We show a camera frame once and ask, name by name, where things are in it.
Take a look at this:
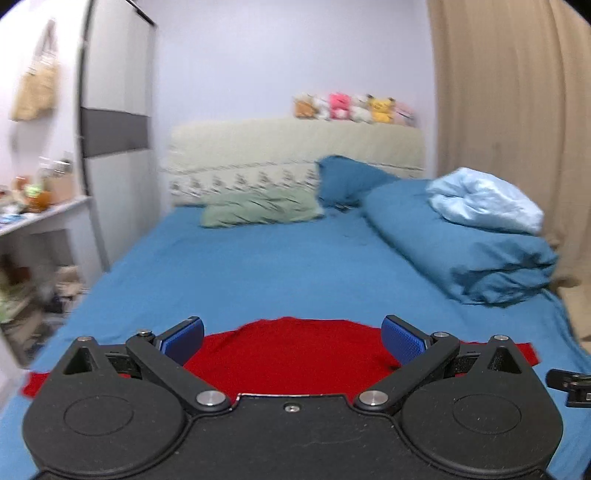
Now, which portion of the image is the light blue blanket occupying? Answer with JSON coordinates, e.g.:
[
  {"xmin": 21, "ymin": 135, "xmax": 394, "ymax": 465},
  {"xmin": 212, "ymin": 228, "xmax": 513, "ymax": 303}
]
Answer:
[{"xmin": 426, "ymin": 167, "xmax": 544, "ymax": 235}]

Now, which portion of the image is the green pillow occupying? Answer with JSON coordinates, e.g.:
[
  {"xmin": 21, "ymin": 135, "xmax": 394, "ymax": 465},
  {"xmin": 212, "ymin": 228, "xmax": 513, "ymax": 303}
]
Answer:
[{"xmin": 200, "ymin": 187, "xmax": 325, "ymax": 228}]

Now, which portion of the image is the blue bed sheet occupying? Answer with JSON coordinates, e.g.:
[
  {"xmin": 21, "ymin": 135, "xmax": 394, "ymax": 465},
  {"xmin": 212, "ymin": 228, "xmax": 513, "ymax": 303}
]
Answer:
[{"xmin": 1, "ymin": 207, "xmax": 590, "ymax": 479}]

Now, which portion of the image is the cream quilted headboard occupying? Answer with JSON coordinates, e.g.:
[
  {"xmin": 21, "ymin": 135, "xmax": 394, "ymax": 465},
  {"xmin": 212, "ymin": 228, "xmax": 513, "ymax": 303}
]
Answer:
[{"xmin": 161, "ymin": 118, "xmax": 425, "ymax": 206}]

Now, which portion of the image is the beige hanging tote bag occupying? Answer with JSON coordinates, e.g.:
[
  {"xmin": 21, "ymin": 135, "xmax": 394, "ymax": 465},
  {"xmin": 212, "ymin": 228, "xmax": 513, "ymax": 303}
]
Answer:
[{"xmin": 10, "ymin": 20, "xmax": 59, "ymax": 122}]

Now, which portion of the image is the woven storage basket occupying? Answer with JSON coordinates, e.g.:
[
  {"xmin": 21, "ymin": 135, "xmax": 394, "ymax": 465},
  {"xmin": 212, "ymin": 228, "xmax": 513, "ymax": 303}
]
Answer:
[{"xmin": 43, "ymin": 173, "xmax": 76, "ymax": 205}]

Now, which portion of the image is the red knit garment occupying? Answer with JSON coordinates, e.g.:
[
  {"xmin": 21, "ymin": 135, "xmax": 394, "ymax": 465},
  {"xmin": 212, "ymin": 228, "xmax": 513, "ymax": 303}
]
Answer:
[{"xmin": 20, "ymin": 316, "xmax": 541, "ymax": 401}]

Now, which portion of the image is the beige curtain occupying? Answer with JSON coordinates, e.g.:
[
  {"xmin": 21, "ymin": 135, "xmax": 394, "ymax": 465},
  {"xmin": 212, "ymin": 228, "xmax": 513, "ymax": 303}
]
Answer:
[{"xmin": 428, "ymin": 1, "xmax": 590, "ymax": 346}]

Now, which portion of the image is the light pink plush toy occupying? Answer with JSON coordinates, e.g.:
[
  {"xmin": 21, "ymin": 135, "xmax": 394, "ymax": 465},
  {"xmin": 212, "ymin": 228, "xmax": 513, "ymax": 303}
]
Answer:
[{"xmin": 393, "ymin": 101, "xmax": 416, "ymax": 128}]

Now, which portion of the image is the blue folded duvet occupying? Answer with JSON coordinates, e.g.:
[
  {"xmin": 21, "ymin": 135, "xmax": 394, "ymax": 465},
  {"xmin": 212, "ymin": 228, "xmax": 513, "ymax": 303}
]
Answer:
[{"xmin": 362, "ymin": 179, "xmax": 558, "ymax": 306}]

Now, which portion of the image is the white desk shelf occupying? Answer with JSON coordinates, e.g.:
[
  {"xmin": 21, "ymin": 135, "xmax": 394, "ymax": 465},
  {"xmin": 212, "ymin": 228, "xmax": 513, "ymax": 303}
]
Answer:
[{"xmin": 1, "ymin": 197, "xmax": 104, "ymax": 368}]

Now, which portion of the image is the dark blue pillow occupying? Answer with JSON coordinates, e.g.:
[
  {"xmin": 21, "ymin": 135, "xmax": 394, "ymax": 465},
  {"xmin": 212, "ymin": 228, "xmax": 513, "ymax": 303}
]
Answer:
[{"xmin": 318, "ymin": 156, "xmax": 399, "ymax": 208}]

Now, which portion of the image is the yellow plush toy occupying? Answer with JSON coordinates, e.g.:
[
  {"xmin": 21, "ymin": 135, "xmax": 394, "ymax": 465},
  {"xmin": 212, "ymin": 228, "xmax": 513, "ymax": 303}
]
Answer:
[{"xmin": 368, "ymin": 95, "xmax": 396, "ymax": 124}]

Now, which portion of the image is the white plush toy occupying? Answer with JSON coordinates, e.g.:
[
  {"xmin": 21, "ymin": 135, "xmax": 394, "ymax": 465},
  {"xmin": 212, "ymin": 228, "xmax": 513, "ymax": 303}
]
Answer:
[{"xmin": 349, "ymin": 95, "xmax": 373, "ymax": 123}]

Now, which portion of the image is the white grey wardrobe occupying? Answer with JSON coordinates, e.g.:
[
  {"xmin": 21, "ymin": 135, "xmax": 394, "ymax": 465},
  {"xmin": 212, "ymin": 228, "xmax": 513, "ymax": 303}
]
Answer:
[{"xmin": 78, "ymin": 0, "xmax": 160, "ymax": 271}]

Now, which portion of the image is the brown plush toy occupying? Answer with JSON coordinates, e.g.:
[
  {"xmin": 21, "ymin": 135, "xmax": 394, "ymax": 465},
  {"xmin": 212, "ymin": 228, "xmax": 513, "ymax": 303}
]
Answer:
[{"xmin": 294, "ymin": 94, "xmax": 317, "ymax": 119}]

